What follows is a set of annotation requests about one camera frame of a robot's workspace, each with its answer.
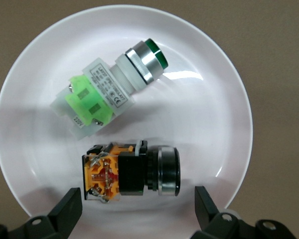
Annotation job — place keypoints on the pink round plate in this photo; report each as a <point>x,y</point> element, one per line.
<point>201,119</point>

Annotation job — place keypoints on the white and green push-button switch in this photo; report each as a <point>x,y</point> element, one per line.
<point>107,94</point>

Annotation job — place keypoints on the brown table cover sheet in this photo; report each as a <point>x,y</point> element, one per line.
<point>279,74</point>

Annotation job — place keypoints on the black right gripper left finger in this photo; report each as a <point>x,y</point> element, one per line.
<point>64,211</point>

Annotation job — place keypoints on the black and orange push-button switch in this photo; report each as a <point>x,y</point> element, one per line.
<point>129,171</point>

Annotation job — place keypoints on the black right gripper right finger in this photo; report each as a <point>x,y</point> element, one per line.
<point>209,214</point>

